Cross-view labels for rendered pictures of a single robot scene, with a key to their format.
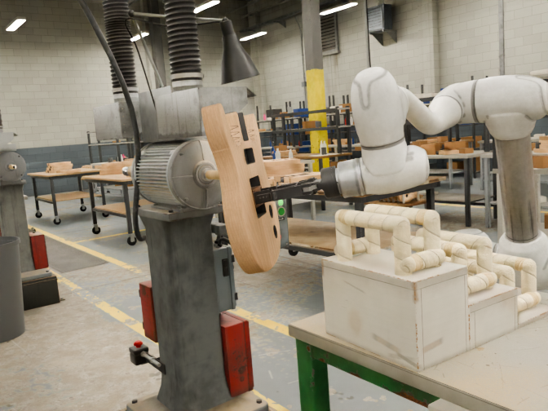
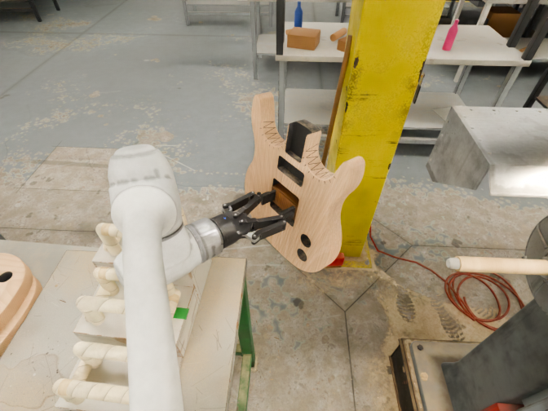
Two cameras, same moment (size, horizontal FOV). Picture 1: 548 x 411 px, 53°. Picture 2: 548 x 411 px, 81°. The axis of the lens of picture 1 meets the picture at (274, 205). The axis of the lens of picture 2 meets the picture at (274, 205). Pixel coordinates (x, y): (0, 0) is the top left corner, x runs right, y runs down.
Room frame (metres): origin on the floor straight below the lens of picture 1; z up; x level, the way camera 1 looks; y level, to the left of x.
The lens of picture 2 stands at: (1.71, -0.43, 1.83)
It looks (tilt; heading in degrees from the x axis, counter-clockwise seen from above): 46 degrees down; 129
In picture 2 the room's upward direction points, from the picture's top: straight up
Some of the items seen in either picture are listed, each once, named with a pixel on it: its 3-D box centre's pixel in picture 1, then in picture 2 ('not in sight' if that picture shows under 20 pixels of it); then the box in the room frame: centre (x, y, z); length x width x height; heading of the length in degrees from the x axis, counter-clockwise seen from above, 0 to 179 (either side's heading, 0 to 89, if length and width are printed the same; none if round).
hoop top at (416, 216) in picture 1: (399, 214); (134, 232); (1.11, -0.26, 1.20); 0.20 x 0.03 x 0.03; 33
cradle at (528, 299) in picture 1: (523, 302); (80, 376); (1.18, -0.54, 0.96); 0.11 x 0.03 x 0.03; 124
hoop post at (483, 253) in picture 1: (484, 265); (91, 311); (1.13, -0.44, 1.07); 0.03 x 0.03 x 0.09
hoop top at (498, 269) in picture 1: (474, 267); (113, 352); (1.24, -0.46, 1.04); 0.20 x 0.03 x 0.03; 33
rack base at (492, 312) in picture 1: (441, 302); (141, 315); (1.18, -0.36, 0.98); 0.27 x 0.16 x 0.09; 34
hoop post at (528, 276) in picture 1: (528, 285); (70, 392); (1.21, -0.57, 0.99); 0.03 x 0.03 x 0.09
